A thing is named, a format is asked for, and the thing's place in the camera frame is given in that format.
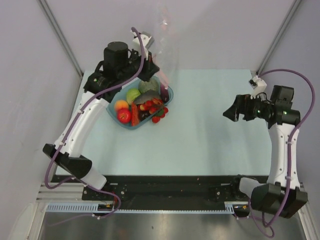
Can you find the aluminium rail front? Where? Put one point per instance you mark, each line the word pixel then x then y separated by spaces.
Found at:
pixel 60 195

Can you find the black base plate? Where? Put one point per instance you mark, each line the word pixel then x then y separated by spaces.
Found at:
pixel 192 203

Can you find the light blue cable duct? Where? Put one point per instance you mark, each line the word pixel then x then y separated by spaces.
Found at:
pixel 227 207

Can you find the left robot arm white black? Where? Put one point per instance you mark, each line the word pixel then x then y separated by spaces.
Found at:
pixel 120 65

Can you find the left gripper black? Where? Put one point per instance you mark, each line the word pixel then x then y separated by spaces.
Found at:
pixel 149 68

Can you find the right aluminium frame post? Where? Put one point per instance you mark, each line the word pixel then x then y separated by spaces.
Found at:
pixel 278 36

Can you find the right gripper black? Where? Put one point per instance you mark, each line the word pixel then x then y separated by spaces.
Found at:
pixel 243 102

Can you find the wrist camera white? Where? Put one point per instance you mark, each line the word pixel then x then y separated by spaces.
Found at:
pixel 147 41
pixel 258 85

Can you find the green striped melon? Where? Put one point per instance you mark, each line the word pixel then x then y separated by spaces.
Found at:
pixel 152 85

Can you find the left aluminium frame post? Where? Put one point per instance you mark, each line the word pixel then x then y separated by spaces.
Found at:
pixel 49 14

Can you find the purple eggplant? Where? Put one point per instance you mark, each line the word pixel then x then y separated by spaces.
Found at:
pixel 164 93

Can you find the aluminium frame post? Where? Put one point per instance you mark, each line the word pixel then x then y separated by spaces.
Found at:
pixel 49 14
pixel 278 36

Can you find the grey fish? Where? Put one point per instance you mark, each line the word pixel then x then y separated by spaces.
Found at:
pixel 146 96

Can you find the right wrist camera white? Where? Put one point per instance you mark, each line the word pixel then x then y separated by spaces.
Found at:
pixel 258 85

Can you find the orange peach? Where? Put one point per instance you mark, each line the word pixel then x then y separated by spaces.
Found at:
pixel 121 104

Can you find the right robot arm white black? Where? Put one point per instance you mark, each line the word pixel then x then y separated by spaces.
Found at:
pixel 281 194

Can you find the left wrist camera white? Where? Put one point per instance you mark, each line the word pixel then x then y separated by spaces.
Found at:
pixel 147 41

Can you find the teal plastic tray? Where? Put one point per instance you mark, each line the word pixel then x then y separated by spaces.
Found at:
pixel 122 96

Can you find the red apple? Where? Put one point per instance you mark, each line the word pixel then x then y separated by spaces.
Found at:
pixel 124 115

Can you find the clear zip top bag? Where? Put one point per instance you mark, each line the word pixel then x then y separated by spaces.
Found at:
pixel 166 46

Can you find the red cherry tomato bunch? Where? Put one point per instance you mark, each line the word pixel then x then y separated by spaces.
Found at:
pixel 155 107

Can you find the green cabbage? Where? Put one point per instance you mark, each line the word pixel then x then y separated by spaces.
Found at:
pixel 132 94

